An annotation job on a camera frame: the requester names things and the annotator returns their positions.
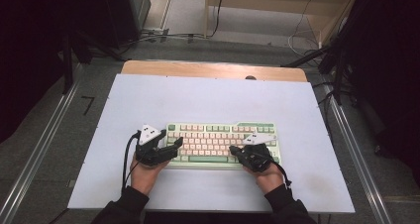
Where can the dark curtain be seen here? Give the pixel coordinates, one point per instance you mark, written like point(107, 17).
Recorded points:
point(389, 68)
point(33, 52)

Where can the wooden shelf frame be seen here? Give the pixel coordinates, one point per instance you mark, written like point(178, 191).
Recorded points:
point(264, 4)

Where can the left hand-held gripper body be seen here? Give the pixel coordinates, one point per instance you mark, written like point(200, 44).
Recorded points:
point(148, 153)

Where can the black metal stand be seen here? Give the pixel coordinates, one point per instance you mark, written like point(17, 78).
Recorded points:
point(67, 65)

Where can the person's right hand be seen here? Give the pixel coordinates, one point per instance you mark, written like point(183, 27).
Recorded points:
point(269, 179)

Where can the black cabinet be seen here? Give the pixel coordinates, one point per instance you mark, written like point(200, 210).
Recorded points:
point(127, 16)

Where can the dark round table grommet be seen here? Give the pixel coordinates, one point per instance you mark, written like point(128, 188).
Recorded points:
point(250, 77)

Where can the black tripod stand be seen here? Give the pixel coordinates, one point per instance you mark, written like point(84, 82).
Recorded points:
point(336, 68)

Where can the aluminium floor rail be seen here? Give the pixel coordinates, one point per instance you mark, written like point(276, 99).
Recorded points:
point(36, 151)
point(363, 177)

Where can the person's left hand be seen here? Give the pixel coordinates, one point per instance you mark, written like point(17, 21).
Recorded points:
point(147, 176)

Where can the green and pink keyboard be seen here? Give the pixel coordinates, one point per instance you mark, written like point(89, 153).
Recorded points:
point(204, 141)

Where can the white table board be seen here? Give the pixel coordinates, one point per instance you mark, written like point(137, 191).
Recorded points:
point(214, 98)

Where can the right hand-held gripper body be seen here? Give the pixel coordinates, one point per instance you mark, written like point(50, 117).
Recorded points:
point(257, 156)

